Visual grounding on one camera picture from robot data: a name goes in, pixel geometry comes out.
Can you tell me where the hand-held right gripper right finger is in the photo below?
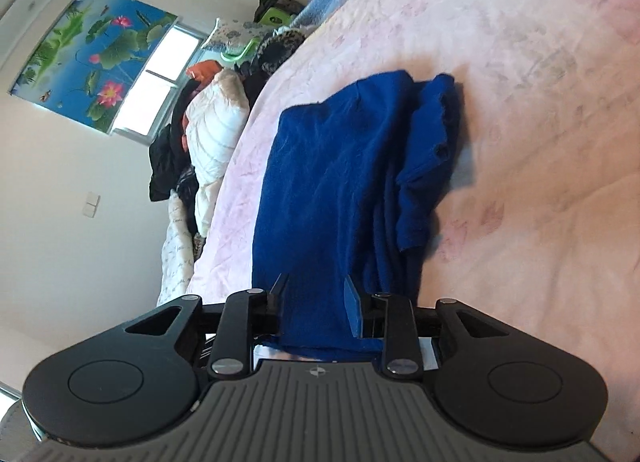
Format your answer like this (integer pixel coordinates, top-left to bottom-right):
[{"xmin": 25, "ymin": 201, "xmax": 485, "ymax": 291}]
[{"xmin": 343, "ymin": 276, "xmax": 507, "ymax": 379}]

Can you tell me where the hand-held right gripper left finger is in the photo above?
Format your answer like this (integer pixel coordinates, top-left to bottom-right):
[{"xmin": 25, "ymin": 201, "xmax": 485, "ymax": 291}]
[{"xmin": 122, "ymin": 272, "xmax": 290, "ymax": 381}]

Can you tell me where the blue knit sweater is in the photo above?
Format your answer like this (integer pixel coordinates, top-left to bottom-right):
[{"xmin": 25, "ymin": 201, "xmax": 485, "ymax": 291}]
[{"xmin": 251, "ymin": 69, "xmax": 464, "ymax": 364}]

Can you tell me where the black clothes pile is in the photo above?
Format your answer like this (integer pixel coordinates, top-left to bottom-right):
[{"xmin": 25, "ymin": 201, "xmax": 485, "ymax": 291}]
[{"xmin": 148, "ymin": 77, "xmax": 201, "ymax": 203}]

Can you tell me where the cream printed quilt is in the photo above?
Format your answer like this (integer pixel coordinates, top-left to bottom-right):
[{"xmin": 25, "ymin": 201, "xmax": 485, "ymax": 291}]
[{"xmin": 156, "ymin": 189, "xmax": 206, "ymax": 308}]

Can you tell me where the white puffer jacket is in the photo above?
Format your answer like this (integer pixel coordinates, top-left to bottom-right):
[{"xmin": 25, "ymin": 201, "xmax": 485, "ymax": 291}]
[{"xmin": 182, "ymin": 68, "xmax": 251, "ymax": 238}]

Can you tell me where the orange garment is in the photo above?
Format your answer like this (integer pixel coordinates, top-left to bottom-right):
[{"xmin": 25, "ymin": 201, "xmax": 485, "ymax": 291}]
[{"xmin": 180, "ymin": 60, "xmax": 223, "ymax": 153}]

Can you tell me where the window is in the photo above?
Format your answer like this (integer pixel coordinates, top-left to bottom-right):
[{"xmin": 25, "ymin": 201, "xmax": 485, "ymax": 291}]
[{"xmin": 112, "ymin": 22, "xmax": 207, "ymax": 142}]

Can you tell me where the dark fur-trimmed garment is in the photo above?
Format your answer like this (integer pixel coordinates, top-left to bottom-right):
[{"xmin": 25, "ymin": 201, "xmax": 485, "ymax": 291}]
[{"xmin": 235, "ymin": 27, "xmax": 308, "ymax": 93}]

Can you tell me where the green plastic stool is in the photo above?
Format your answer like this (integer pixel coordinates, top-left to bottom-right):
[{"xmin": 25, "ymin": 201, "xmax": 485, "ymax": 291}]
[{"xmin": 220, "ymin": 37, "xmax": 266, "ymax": 68}]

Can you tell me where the floral pillow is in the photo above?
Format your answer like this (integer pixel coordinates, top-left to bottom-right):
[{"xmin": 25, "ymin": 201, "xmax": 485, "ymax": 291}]
[{"xmin": 202, "ymin": 18, "xmax": 273, "ymax": 55}]

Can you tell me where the pink blanket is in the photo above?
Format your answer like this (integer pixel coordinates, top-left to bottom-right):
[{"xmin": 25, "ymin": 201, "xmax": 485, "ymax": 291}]
[{"xmin": 185, "ymin": 0, "xmax": 640, "ymax": 443}]

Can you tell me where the green box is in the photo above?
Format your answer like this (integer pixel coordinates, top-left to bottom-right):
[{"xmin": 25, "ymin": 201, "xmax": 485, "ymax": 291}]
[{"xmin": 254, "ymin": 0, "xmax": 301, "ymax": 29}]

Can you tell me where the lotus flower roller blind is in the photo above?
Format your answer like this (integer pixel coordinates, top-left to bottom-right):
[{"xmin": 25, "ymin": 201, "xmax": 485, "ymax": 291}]
[{"xmin": 7, "ymin": 0, "xmax": 180, "ymax": 134}]

